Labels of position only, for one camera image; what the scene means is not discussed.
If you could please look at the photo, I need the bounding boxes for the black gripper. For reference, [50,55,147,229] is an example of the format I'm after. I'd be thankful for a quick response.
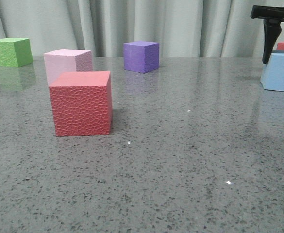
[251,5,284,64]

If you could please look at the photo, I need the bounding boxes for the light blue foam cube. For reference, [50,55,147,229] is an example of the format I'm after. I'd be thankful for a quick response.
[261,50,284,92]

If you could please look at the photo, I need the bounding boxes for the purple foam cube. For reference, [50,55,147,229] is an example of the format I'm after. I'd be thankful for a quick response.
[123,41,160,73]

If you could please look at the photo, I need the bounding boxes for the red textured foam cube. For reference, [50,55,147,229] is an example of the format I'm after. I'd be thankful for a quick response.
[49,71,112,136]

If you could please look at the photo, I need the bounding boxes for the pink foam cube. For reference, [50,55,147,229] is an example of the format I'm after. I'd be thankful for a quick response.
[44,49,93,85]

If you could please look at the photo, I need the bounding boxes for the green foam cube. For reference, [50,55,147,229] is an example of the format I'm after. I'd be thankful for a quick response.
[0,38,33,67]

